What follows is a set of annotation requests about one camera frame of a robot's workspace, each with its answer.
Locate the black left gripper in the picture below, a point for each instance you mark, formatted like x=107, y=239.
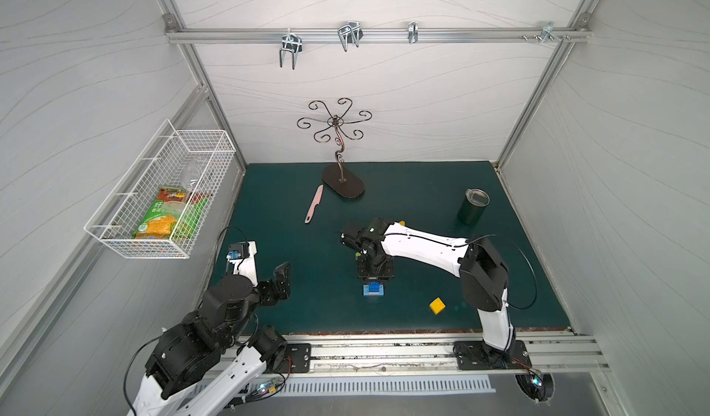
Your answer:
x=280, y=280

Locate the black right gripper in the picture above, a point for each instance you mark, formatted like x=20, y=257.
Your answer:
x=374, y=275

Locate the light blue lego plate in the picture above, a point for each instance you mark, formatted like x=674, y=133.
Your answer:
x=368, y=294

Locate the yellow lego brick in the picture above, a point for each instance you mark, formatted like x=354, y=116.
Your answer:
x=437, y=306

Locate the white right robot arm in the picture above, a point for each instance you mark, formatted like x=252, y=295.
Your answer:
x=475, y=261

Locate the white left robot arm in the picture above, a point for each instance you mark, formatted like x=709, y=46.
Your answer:
x=199, y=367

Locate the green table mat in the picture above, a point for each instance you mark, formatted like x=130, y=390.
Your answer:
x=326, y=294

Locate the pink plastic knife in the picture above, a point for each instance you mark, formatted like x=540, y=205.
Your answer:
x=316, y=200

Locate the brown metal cup tree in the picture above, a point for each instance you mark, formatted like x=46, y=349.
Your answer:
x=341, y=181

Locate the dark green metal tumbler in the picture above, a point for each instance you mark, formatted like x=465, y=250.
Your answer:
x=473, y=205

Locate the green snack bag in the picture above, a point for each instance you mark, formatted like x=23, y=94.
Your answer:
x=174, y=213

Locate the metal double hook middle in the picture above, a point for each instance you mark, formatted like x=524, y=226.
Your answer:
x=350, y=34

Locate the metal double hook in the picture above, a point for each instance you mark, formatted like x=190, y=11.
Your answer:
x=350, y=34
x=291, y=46

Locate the metal double hook left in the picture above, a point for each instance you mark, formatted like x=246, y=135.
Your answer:
x=291, y=46

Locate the metal single hook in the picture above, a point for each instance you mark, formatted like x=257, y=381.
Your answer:
x=413, y=32

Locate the metal hook right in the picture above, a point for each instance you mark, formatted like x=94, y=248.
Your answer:
x=547, y=35

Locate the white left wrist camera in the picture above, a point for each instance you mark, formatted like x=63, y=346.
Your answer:
x=241, y=260

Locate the white wire basket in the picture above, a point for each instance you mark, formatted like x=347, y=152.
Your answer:
x=196, y=160

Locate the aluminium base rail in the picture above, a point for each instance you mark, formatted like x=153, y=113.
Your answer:
x=426, y=354

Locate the aluminium top rail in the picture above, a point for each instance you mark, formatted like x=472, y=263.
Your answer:
x=371, y=35

